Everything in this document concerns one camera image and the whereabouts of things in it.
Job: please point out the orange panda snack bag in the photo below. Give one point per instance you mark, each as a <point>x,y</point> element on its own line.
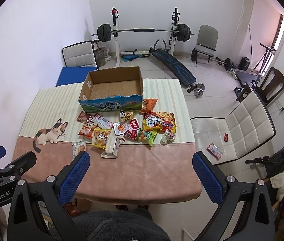
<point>87,129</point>

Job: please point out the red white long packet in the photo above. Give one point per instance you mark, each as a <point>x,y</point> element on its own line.
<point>102,122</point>

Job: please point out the white blue snack packet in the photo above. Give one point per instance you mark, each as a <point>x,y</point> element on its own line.
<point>78,147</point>

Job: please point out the red white fish snack packet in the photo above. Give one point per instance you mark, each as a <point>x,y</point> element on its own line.
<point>129,125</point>

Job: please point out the white quilted chair left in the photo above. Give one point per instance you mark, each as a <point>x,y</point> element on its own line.
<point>80,55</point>

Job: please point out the orange chip bag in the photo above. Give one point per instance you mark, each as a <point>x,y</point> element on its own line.
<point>149,104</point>

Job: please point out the dark wooden chair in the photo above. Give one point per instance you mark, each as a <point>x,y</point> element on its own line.
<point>268,89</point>

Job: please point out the white quilted chair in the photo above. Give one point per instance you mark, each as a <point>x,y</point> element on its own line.
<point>249,126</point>
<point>80,55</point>

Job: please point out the striped cat table cloth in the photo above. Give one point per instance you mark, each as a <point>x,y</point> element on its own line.
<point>127,163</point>

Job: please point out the chrome dumbbell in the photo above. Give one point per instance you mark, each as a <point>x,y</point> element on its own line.
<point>199,90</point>

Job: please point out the white quilted chair right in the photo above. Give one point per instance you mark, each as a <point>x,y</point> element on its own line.
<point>249,126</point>

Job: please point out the red shrimp cracker packet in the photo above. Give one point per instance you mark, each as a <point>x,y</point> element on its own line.
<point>84,117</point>

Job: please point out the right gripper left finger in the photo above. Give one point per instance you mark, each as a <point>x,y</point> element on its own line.
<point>59,190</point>

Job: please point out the yellow Korean noodle bag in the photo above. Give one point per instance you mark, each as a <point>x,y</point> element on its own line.
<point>159,121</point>

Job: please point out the green candy bag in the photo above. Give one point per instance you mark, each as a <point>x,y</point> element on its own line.
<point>147,136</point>

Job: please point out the barbell on rack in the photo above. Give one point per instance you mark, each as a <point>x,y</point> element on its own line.
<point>182,32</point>

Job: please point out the yellow panda snack bag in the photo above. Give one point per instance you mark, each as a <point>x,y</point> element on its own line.
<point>99,138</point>

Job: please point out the white wafer packet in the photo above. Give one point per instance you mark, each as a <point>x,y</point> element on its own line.
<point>112,146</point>

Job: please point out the floor barbell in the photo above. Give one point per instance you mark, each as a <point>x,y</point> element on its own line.
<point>227,63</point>

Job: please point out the grey folding chair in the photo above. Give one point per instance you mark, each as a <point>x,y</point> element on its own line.
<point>206,43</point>

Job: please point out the blue mat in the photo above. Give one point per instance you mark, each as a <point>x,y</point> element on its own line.
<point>70,75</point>

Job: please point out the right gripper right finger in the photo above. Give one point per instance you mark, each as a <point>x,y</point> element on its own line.
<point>219,192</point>

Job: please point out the snack packet on chair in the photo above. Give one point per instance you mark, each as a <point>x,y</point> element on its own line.
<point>215,151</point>

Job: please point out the black sit-up bench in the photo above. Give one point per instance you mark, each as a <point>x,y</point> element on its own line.
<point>186,78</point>

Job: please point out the small red packet on chair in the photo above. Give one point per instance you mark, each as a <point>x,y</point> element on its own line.
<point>225,137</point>

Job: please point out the cardboard milk box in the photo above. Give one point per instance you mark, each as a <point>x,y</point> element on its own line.
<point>112,89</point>

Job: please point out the white cow snack packet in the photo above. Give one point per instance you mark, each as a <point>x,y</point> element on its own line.
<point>168,137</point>

